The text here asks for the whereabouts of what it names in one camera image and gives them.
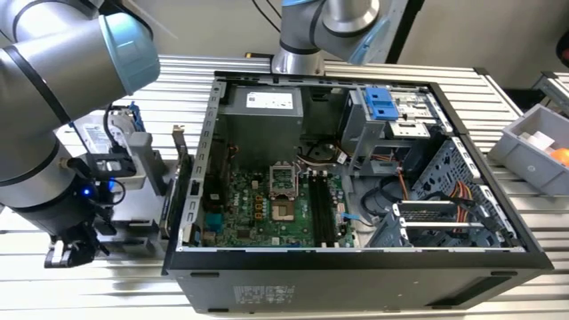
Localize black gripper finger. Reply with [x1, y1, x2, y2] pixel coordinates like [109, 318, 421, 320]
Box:
[86, 226, 110, 257]
[42, 233, 97, 269]

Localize blue RAM stick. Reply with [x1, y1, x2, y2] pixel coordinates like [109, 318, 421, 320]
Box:
[113, 219, 151, 231]

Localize black RAM slot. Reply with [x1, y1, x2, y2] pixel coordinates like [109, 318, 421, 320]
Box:
[314, 173, 329, 248]
[325, 173, 341, 248]
[309, 173, 323, 248]
[319, 173, 335, 248]

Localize gray parts rack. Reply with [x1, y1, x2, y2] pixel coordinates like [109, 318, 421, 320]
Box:
[94, 131, 177, 255]

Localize hard disk in blue carrier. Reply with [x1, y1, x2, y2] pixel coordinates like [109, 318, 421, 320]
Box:
[70, 103, 145, 157]

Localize green motherboard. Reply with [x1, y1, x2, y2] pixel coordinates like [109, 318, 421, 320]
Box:
[201, 168, 357, 248]

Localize black case fan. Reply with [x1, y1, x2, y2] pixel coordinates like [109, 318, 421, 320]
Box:
[211, 131, 231, 187]

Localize CPU socket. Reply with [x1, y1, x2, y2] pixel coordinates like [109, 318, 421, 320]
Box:
[269, 199, 297, 223]

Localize metal socket cover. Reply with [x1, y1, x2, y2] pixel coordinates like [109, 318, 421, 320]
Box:
[267, 159, 298, 200]

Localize socket locking lever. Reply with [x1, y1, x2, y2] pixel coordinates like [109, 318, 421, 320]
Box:
[291, 165, 302, 201]

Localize gray power supply unit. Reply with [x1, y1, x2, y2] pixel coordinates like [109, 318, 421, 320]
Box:
[215, 85, 306, 167]

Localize black open PC case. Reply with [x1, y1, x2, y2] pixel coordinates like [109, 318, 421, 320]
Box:
[159, 69, 554, 314]

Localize black cooler fan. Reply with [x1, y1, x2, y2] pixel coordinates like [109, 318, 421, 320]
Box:
[298, 139, 343, 165]

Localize gray disk bay cage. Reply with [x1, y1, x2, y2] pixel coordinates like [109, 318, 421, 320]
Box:
[366, 199, 523, 250]

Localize blue drive bay latch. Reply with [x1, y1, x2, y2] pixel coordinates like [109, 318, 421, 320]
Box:
[362, 85, 397, 123]

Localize gray plastic bin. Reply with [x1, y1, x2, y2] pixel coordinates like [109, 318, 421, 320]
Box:
[486, 103, 569, 198]

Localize white small boxes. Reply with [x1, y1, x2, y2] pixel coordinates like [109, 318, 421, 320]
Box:
[517, 131, 555, 151]

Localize orange round object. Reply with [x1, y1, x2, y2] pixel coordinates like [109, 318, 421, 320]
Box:
[547, 148, 569, 167]

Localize dark object with red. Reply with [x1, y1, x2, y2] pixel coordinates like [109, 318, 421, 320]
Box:
[554, 28, 569, 69]

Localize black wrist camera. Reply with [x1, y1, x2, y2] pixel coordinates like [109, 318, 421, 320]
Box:
[84, 152, 137, 183]

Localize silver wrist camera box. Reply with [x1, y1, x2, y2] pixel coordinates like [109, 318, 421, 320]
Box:
[110, 166, 147, 191]

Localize graphics card with metal bracket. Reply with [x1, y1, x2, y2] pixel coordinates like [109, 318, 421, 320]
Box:
[159, 123, 195, 241]

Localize black camera cable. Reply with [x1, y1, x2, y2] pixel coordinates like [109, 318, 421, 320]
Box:
[102, 102, 129, 157]

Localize black wire with blue tab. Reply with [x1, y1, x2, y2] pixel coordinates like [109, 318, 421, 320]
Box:
[338, 211, 387, 231]

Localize black looped wire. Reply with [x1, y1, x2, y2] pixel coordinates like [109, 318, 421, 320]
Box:
[359, 181, 403, 219]

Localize gray drive bay bracket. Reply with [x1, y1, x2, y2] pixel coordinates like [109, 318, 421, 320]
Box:
[339, 85, 447, 177]

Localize orange flat wire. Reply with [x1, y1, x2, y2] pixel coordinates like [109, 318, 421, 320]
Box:
[371, 153, 410, 201]

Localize red yellow power wires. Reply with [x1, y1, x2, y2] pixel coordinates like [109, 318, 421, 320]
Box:
[446, 181, 475, 225]

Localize black frame post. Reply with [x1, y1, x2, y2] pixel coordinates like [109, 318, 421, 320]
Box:
[382, 0, 426, 65]

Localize gray slatted metal frame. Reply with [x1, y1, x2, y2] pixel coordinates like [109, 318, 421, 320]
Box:
[530, 71, 569, 118]

